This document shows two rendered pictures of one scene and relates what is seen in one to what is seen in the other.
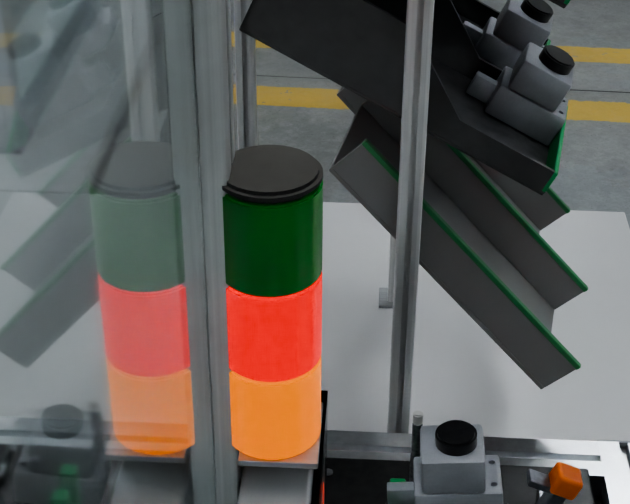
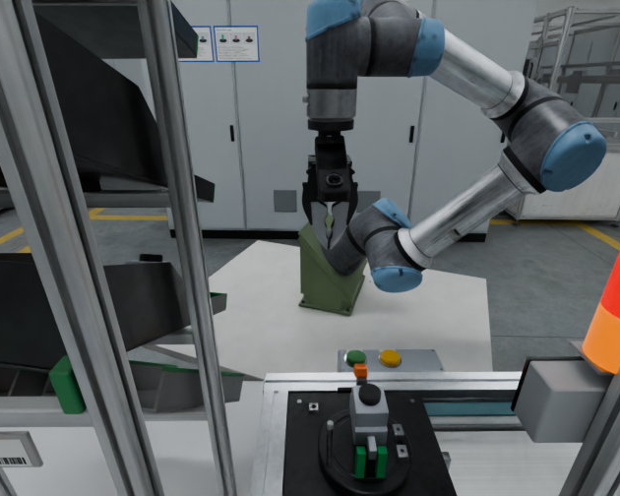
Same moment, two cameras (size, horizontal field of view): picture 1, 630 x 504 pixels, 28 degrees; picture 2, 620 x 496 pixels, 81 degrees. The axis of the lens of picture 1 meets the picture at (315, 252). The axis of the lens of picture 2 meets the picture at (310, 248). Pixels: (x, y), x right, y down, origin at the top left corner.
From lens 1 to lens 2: 0.86 m
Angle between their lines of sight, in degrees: 80
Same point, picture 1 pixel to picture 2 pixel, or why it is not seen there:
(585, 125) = not seen: outside the picture
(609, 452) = (272, 387)
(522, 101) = not seen: hidden behind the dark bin
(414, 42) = (202, 261)
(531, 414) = (181, 444)
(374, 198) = (178, 398)
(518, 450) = (269, 422)
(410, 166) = (209, 345)
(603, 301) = not seen: hidden behind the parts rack
